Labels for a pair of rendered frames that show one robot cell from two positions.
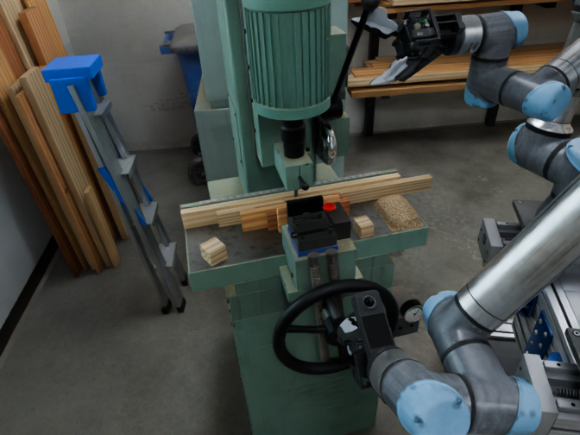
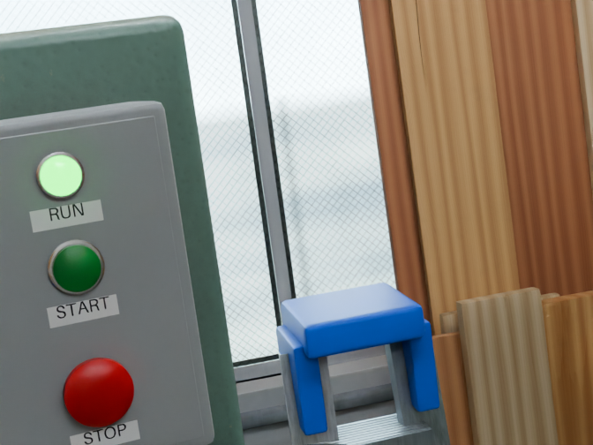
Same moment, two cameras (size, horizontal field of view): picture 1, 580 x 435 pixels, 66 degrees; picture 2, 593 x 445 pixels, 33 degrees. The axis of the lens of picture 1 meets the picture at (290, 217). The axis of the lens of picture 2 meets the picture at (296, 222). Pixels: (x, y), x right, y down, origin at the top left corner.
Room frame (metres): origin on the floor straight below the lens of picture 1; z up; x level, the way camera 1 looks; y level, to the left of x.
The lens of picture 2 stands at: (1.37, -0.55, 1.49)
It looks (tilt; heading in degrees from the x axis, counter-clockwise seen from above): 9 degrees down; 83
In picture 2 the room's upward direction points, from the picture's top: 8 degrees counter-clockwise
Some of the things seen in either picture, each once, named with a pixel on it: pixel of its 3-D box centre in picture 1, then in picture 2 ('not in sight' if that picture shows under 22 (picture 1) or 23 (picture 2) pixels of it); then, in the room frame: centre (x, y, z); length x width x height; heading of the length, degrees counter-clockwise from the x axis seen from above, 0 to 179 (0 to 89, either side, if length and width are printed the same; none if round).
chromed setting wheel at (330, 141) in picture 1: (326, 143); not in sight; (1.13, -0.11, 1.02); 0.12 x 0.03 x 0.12; 12
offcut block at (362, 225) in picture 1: (362, 226); not in sight; (0.87, -0.18, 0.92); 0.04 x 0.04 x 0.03; 17
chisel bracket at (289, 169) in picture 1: (293, 167); not in sight; (1.00, -0.02, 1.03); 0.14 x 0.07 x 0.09; 12
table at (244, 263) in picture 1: (308, 244); not in sight; (0.87, -0.04, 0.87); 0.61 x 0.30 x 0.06; 102
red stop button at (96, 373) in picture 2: not in sight; (99, 392); (1.33, -0.13, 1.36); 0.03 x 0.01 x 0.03; 12
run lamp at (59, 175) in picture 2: not in sight; (61, 176); (1.33, -0.12, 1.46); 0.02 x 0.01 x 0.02; 12
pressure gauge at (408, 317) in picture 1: (411, 312); not in sight; (0.83, -0.32, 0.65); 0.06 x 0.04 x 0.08; 102
